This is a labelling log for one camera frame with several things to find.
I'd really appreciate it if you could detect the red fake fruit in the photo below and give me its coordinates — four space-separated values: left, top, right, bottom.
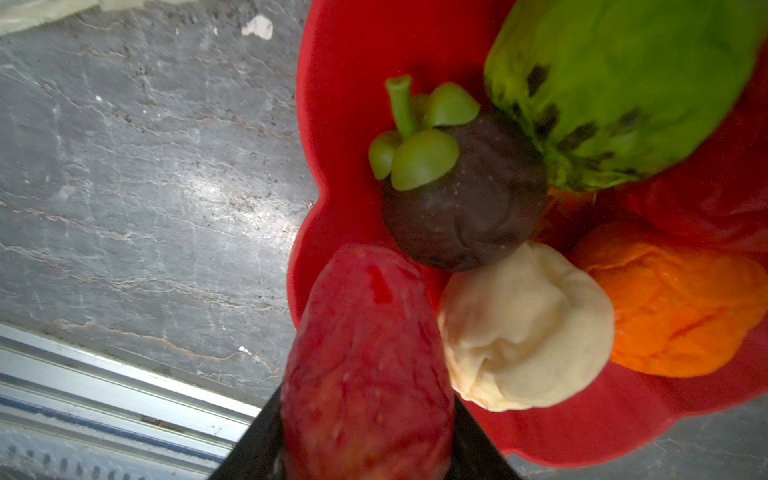
615 48 767 254

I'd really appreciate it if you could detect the dark brown fake fruit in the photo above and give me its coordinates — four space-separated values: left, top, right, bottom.
368 75 548 271

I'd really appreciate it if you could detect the orange fake fruit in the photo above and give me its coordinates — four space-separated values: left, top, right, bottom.
568 222 767 378

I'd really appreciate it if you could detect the aluminium rail at front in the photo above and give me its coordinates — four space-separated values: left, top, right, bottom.
1 318 266 479

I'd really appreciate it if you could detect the beige fake potato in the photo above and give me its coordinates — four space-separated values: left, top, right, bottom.
438 241 615 412

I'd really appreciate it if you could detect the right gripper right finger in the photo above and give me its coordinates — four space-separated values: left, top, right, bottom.
446 397 522 480

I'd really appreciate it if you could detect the translucent yellowish plastic bag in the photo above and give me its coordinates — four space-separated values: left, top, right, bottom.
0 0 199 37

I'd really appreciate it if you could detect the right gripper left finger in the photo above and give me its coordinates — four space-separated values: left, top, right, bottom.
208 387 285 480

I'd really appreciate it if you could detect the fake strawberry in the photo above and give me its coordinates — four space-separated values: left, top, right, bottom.
281 245 455 479

